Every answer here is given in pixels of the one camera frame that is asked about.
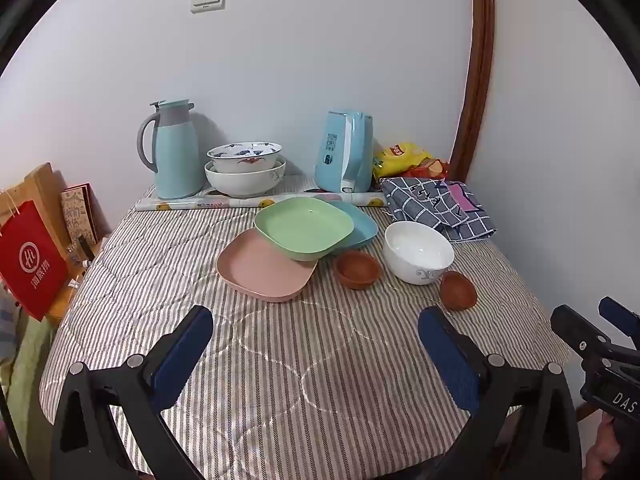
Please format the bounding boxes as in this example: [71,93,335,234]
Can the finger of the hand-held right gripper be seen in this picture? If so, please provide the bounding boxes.
[598,296,640,352]
[551,305,615,369]

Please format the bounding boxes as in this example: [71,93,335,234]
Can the wooden side table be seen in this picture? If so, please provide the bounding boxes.
[45,237,108,321]

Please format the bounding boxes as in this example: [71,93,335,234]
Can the green square plate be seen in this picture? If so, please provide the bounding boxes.
[254,197,356,262]

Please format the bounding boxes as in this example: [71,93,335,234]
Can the pink square plate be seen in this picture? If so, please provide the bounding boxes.
[216,229,319,304]

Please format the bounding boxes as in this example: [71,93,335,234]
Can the white bowl with blue print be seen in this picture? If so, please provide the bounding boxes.
[207,142,283,173]

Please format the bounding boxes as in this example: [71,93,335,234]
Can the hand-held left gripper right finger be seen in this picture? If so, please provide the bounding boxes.
[417,306,583,480]

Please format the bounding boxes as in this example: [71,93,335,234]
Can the green cloth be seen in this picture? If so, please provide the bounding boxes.
[5,310,56,441]

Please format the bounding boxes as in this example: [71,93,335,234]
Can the person's right hand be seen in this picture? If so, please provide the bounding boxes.
[586,412,625,477]

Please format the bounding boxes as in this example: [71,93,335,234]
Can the blue square plate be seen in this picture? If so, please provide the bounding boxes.
[320,201,379,257]

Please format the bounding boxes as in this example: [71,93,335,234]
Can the small brown bowl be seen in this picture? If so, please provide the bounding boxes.
[439,271,478,311]
[334,251,382,291]

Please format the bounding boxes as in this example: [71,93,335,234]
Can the brown patterned box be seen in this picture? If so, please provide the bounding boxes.
[61,183,101,251]

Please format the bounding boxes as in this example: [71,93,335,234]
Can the light blue electric kettle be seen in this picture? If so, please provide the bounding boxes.
[314,110,375,194]

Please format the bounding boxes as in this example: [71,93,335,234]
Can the brown wooden door frame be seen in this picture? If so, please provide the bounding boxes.
[449,0,496,183]

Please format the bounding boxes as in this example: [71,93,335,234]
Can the large white bowl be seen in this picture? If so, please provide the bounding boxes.
[204,156,287,198]

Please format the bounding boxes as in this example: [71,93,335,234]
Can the brown cardboard bag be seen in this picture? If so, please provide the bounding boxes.
[2,162,71,251]

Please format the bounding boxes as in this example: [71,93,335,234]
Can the red snack bag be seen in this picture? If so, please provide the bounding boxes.
[395,157,451,182]

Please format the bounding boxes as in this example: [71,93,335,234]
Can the red paper bag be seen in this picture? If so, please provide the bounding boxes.
[0,187,70,322]

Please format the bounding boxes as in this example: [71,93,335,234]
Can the striped quilt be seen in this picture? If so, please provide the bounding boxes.
[40,180,573,480]

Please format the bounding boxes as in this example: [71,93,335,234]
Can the grey checked cloth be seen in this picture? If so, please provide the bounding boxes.
[381,177,499,244]

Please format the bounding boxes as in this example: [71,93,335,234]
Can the rolled fruit print mat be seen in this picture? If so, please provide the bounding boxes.
[135,175,388,212]

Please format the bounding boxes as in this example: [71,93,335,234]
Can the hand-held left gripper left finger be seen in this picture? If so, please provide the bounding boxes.
[50,305,215,480]

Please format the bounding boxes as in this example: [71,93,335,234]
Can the teal thermos jug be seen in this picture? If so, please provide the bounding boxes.
[137,100,197,200]

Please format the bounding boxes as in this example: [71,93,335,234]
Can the white bowl with grey swirl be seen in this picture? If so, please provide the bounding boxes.
[383,221,455,286]

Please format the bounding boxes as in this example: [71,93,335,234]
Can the yellow snack bag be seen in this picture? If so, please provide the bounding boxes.
[372,142,436,181]

